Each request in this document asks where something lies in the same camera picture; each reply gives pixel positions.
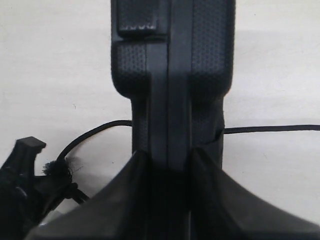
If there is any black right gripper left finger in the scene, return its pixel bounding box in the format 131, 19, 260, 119
26, 150, 149, 240

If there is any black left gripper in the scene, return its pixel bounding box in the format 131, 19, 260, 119
0, 136, 72, 240

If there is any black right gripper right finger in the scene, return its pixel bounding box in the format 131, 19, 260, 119
190, 148, 320, 240

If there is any black plastic carry case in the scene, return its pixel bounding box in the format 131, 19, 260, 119
111, 0, 236, 173

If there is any black rope with loop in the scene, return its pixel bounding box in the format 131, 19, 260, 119
41, 119, 320, 203

